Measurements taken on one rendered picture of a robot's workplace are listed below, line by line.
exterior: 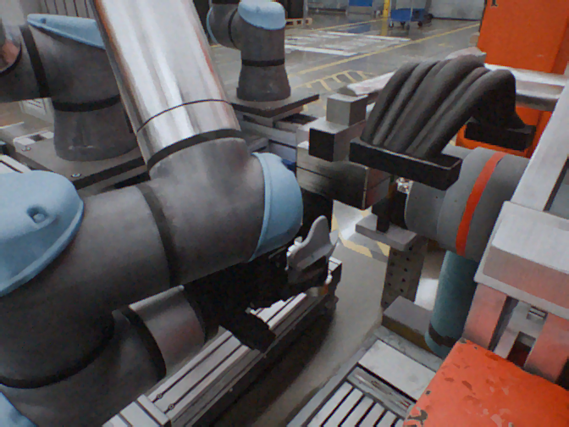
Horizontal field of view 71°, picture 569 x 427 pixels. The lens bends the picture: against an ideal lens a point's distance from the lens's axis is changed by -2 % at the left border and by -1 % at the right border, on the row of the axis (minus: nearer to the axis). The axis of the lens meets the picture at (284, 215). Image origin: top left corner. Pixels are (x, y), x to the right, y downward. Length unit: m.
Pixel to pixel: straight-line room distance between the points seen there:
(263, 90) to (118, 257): 0.90
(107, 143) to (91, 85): 0.10
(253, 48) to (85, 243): 0.90
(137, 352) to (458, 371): 0.22
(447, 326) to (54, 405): 0.65
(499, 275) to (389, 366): 1.08
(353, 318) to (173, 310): 1.29
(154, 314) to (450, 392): 0.21
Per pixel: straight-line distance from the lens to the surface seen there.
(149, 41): 0.31
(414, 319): 1.44
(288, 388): 1.36
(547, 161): 0.30
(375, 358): 1.36
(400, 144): 0.35
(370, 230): 1.24
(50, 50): 0.78
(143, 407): 1.12
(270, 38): 1.09
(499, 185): 0.51
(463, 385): 0.29
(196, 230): 0.26
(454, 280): 0.74
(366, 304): 1.64
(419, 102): 0.35
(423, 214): 0.54
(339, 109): 0.40
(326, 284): 0.53
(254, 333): 0.44
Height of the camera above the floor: 1.10
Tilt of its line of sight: 31 degrees down
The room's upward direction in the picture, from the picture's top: straight up
